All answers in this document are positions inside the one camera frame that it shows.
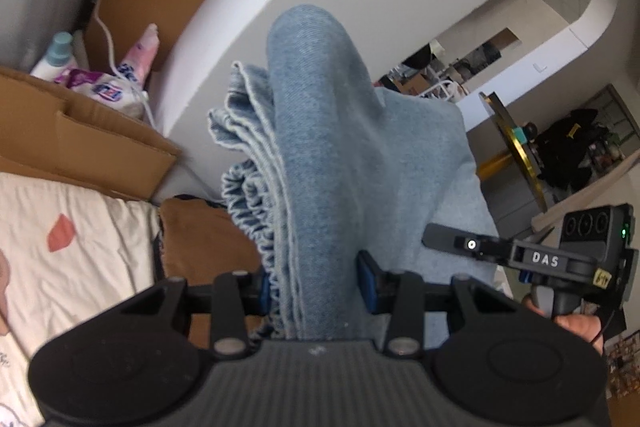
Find black garment with yellow print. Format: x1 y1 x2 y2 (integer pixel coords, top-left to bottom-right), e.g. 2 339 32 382
537 109 616 192

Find cream bear print blanket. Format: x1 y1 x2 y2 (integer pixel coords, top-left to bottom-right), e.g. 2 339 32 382
0 172 163 427

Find gold-rimmed round table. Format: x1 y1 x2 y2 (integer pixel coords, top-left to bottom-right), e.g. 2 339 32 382
477 92 551 215

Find blue denim pants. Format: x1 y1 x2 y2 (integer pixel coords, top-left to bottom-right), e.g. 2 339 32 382
207 3 511 343

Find purple and white packet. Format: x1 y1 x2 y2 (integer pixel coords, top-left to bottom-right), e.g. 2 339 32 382
52 68 146 118

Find folded cardboard sheet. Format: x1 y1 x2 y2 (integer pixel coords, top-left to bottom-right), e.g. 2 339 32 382
0 67 183 202

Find teal-capped detergent bottle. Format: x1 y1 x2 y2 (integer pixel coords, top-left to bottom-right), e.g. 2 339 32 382
30 32 75 82

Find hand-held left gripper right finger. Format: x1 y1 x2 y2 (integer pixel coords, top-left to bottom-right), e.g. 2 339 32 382
356 251 521 358

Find pink packet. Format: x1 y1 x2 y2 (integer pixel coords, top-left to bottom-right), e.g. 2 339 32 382
120 23 161 80

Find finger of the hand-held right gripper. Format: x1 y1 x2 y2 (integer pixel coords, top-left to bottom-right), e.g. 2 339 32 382
421 223 512 265

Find person's right hand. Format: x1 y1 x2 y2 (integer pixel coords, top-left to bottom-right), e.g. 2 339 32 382
522 294 606 348

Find brown pillow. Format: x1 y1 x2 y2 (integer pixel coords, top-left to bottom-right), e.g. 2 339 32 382
159 198 266 350

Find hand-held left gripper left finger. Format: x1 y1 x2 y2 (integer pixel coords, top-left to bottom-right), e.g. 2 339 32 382
120 271 271 358

